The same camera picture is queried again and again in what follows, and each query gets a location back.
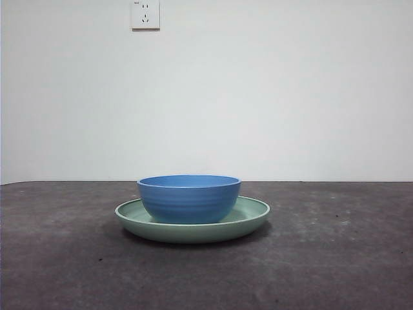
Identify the blue ribbed bowl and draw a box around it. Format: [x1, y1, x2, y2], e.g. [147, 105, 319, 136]
[137, 174, 242, 223]

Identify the green round plate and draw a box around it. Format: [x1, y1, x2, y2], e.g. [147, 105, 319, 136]
[114, 195, 271, 244]

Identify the grey table mat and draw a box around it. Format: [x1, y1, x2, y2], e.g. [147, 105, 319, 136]
[0, 180, 413, 310]

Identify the white wall socket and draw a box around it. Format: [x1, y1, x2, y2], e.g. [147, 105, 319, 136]
[131, 0, 161, 32]

